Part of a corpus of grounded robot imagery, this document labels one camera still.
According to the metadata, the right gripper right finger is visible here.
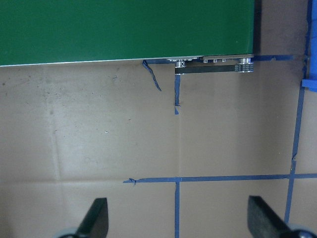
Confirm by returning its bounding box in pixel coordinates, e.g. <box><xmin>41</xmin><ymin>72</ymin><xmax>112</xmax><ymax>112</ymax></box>
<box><xmin>247</xmin><ymin>196</ymin><xmax>291</xmax><ymax>238</ymax></box>

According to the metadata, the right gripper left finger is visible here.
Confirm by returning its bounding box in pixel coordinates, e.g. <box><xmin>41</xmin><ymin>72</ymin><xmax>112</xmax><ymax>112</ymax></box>
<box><xmin>75</xmin><ymin>198</ymin><xmax>109</xmax><ymax>238</ymax></box>

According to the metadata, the green conveyor belt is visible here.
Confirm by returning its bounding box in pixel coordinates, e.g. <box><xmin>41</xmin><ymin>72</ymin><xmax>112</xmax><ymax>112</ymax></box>
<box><xmin>0</xmin><ymin>0</ymin><xmax>255</xmax><ymax>67</ymax></box>

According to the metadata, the right blue plastic bin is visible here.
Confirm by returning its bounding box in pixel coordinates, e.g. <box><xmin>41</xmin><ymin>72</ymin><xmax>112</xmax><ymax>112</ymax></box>
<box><xmin>302</xmin><ymin>79</ymin><xmax>317</xmax><ymax>92</ymax></box>

